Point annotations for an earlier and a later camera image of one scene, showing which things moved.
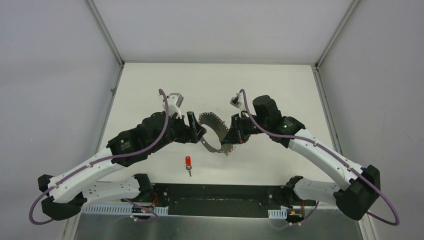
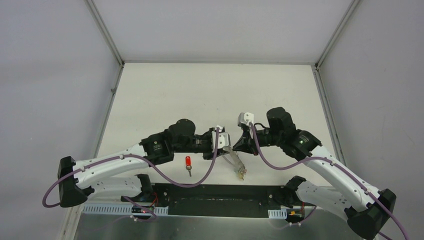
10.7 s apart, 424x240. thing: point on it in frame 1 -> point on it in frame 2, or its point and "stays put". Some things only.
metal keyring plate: x=211 y=119 -> x=238 y=165
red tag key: x=188 y=162 stays put
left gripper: x=187 y=127 -> x=209 y=145
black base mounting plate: x=218 y=199 stays put
